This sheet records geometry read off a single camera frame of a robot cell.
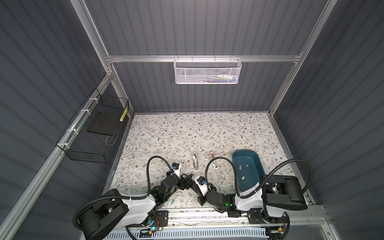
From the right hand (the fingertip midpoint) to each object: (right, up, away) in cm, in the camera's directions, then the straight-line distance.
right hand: (194, 188), depth 79 cm
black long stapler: (0, +5, -10) cm, 11 cm away
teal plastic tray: (+33, +8, +10) cm, 36 cm away
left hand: (-5, +6, +6) cm, 10 cm away
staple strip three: (+33, +9, +12) cm, 36 cm away
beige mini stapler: (+1, +12, +12) cm, 17 cm away
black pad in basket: (-46, +35, -2) cm, 58 cm away
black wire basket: (-51, +29, -6) cm, 59 cm away
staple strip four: (+29, +3, +8) cm, 30 cm away
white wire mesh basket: (+11, +80, +45) cm, 92 cm away
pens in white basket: (+16, +64, +14) cm, 67 cm away
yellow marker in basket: (-39, +40, +2) cm, 56 cm away
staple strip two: (+28, +8, +12) cm, 32 cm away
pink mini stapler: (+13, +10, +12) cm, 20 cm away
